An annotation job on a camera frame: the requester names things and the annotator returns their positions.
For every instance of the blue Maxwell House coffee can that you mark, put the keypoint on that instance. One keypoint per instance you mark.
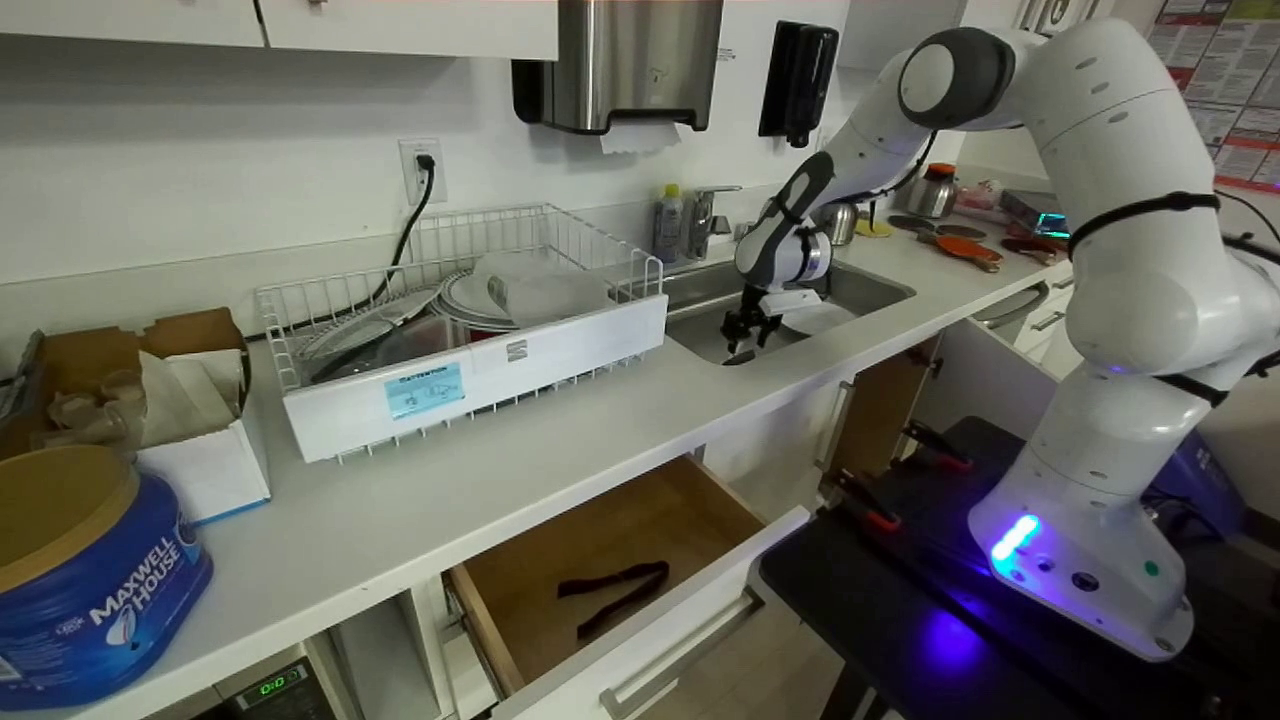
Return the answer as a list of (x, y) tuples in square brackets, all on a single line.
[(97, 572)]

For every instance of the white wire dish rack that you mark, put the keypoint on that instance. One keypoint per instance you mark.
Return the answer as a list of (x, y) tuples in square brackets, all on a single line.
[(486, 309)]

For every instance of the stack of books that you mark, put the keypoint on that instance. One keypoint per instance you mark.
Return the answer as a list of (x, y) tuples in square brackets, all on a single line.
[(1038, 217)]

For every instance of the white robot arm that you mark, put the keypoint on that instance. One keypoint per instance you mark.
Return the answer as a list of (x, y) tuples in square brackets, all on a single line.
[(1164, 315)]

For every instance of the metal jar with red lid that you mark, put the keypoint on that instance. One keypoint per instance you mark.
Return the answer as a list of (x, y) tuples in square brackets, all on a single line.
[(928, 193)]

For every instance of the orange handled pliers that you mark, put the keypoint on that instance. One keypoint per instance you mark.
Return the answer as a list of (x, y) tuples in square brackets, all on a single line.
[(970, 249)]

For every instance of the open cardboard box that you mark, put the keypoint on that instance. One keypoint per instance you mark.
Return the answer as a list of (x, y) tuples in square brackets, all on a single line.
[(169, 398)]

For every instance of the white upper cabinet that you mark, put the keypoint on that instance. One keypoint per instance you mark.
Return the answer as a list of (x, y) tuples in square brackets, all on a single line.
[(508, 29)]

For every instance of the stainless steel sink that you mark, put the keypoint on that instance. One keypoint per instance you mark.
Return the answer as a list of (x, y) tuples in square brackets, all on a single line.
[(706, 296)]

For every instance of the chrome faucet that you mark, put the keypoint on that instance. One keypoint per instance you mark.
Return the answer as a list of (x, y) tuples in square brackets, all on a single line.
[(687, 220)]

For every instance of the white plate in sink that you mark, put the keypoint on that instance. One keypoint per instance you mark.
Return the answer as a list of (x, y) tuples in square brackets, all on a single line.
[(814, 318)]

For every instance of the steel paper towel dispenser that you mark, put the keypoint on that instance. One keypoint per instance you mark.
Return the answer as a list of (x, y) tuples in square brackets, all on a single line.
[(623, 62)]

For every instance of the open wooden drawer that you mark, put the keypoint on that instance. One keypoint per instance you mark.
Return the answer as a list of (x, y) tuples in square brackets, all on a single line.
[(525, 635)]

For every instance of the black soap dispenser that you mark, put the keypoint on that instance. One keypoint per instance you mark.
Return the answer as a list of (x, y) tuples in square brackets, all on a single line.
[(799, 81)]

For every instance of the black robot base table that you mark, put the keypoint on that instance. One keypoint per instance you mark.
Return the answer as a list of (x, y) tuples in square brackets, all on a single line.
[(911, 600)]

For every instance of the black tongs in drawer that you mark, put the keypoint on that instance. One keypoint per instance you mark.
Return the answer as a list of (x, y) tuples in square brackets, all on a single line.
[(635, 586)]

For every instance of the wall poster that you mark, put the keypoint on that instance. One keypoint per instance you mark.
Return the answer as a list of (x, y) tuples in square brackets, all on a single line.
[(1225, 62)]

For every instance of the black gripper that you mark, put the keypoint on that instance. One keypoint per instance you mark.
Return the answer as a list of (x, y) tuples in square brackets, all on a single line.
[(749, 323)]

